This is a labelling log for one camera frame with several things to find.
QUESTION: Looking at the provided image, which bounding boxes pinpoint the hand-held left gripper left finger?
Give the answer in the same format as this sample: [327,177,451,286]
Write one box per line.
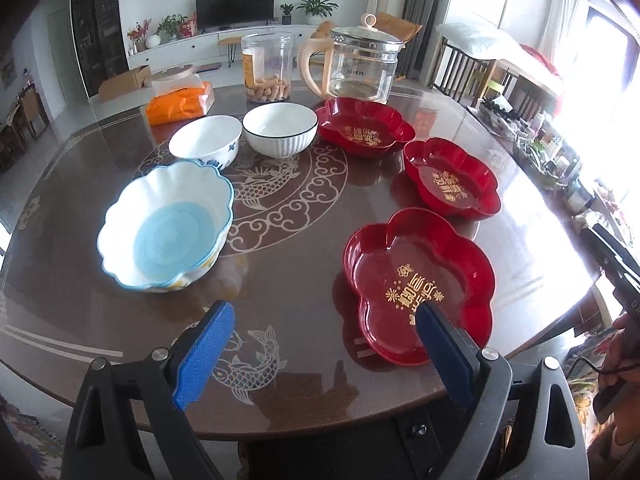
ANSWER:
[60,301,236,480]

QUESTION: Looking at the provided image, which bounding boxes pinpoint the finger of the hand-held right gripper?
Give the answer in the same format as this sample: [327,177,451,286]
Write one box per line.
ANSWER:
[582,223,640,286]

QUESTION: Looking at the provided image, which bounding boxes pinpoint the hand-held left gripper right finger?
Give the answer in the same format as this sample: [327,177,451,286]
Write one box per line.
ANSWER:
[415,302,591,480]

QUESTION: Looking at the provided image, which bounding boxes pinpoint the white bowl with blue flowers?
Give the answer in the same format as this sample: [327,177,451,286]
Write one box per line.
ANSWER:
[168,115,243,171]

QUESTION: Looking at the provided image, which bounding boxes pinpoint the white bowl with black rim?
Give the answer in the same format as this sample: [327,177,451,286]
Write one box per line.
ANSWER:
[242,103,319,159]

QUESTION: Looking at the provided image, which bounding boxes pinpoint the person's right hand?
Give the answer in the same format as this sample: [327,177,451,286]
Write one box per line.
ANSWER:
[599,316,640,391]

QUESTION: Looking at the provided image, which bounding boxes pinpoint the red flower-shaped plate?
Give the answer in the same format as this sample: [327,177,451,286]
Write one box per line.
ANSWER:
[342,207,496,366]
[402,136,501,221]
[313,97,417,159]

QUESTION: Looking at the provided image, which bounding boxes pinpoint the cluttered side table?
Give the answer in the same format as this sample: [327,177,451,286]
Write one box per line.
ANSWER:
[479,94,627,222]

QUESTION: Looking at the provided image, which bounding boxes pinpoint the blue-rimmed scalloped white bowl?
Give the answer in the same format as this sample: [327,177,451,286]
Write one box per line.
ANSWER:
[96,161,235,293]

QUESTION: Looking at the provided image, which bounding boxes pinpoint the patterned floor rug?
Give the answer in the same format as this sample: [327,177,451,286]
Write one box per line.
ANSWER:
[0,394,67,480]

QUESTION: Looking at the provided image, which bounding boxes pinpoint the dark wooden chair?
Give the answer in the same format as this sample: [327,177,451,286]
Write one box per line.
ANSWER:
[433,42,502,107]

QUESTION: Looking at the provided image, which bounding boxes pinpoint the white curtain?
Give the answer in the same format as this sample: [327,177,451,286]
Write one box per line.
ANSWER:
[539,0,592,67]

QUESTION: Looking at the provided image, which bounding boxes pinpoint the orange tissue pack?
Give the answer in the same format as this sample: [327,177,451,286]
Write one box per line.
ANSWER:
[145,74,216,127]

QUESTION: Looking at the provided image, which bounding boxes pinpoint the white pillow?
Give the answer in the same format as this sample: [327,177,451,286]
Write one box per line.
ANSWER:
[436,22,522,59]

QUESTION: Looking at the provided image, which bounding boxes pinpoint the cardboard box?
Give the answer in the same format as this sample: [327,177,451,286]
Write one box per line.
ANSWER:
[98,64,152,104]

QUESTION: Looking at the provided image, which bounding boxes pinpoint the clear plastic snack jar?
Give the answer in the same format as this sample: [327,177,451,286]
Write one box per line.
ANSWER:
[241,32,295,103]

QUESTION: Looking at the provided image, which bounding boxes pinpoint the brown wooden chair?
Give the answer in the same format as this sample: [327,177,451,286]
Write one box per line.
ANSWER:
[16,82,51,142]

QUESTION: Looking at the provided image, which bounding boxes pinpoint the grey curtain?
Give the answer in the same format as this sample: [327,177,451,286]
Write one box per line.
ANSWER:
[402,0,447,81]

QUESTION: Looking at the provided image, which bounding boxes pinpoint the white television cabinet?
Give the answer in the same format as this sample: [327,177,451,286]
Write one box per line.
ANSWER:
[127,23,332,73]

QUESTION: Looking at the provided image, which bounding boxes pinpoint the wooden stool with hairpin legs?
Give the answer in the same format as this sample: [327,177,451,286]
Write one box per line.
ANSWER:
[218,35,252,67]

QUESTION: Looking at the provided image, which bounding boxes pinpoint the red flowers in vase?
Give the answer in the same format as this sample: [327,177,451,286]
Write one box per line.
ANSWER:
[127,19,153,54]

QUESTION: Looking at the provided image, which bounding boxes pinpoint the bushy green potted plant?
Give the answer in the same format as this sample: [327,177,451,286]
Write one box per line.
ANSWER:
[156,13,187,42]

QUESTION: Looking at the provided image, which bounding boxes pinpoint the dark display shelf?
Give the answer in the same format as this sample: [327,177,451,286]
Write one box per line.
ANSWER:
[69,0,130,99]

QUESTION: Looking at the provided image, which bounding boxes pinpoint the black television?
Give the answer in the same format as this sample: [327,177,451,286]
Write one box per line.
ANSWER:
[195,0,277,30]

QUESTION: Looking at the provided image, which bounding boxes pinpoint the large green potted plant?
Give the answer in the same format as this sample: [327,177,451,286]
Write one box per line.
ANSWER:
[296,0,340,26]

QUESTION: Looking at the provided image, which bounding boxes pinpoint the glass kettle with cream handle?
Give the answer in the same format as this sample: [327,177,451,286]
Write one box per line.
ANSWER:
[298,13,405,105]

